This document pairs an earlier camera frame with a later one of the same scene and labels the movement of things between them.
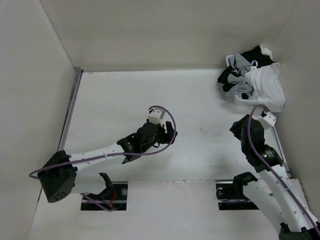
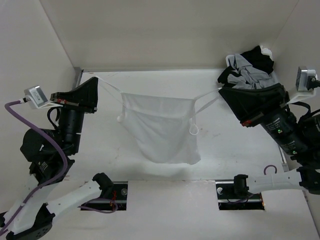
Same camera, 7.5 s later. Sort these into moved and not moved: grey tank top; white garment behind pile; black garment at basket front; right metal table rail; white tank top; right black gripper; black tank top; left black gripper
Moved: left black gripper; white tank top; right black gripper
Not moved: black tank top; right metal table rail; grey tank top; white garment behind pile; black garment at basket front
